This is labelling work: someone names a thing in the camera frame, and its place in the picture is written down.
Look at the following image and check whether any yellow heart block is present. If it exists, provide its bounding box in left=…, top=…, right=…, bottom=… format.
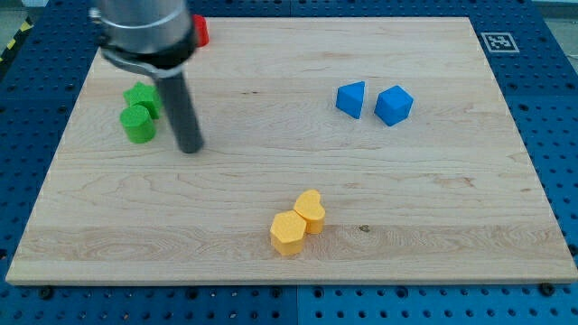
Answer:
left=294, top=190, right=326, bottom=234

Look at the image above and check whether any white fiducial marker tag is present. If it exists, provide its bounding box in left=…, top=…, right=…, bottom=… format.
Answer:
left=480, top=32, right=519, bottom=53

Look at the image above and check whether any red block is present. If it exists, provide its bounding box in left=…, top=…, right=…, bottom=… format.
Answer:
left=192, top=14, right=210, bottom=47

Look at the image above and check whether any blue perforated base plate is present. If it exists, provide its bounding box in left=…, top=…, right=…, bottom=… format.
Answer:
left=1, top=0, right=577, bottom=324

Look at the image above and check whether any wooden board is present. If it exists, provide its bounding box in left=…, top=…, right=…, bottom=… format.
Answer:
left=6, top=17, right=577, bottom=286

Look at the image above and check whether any blue cube block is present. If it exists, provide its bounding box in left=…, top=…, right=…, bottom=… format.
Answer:
left=374, top=85, right=414, bottom=126

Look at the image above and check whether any yellow hexagon block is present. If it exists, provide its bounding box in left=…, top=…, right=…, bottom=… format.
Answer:
left=270, top=210, right=307, bottom=255

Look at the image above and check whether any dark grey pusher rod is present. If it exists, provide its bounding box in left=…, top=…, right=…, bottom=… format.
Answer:
left=154, top=71, right=204, bottom=153

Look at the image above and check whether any green cylinder block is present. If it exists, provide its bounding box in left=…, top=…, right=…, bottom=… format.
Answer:
left=119, top=105, right=156, bottom=144

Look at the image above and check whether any blue triangle block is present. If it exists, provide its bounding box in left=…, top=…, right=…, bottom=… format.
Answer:
left=335, top=81, right=366, bottom=119

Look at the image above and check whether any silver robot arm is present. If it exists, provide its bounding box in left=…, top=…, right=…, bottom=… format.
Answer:
left=89, top=0, right=197, bottom=79

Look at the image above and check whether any green star block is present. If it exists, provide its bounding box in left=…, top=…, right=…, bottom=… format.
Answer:
left=123, top=81, right=163, bottom=120

